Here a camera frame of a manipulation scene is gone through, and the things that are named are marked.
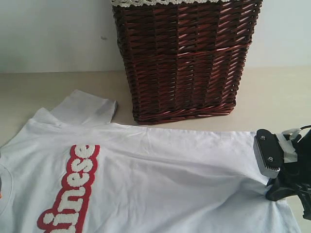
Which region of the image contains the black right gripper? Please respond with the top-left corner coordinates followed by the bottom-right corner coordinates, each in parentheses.
top-left (265, 128), bottom-right (311, 220)

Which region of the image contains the white t-shirt red logo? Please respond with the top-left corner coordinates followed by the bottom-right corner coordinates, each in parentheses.
top-left (0, 90), bottom-right (300, 233)

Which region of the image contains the dark red wicker basket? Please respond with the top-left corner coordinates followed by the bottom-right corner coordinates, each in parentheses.
top-left (112, 0), bottom-right (262, 124)

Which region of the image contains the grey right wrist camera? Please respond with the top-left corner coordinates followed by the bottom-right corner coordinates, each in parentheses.
top-left (253, 129), bottom-right (284, 179)

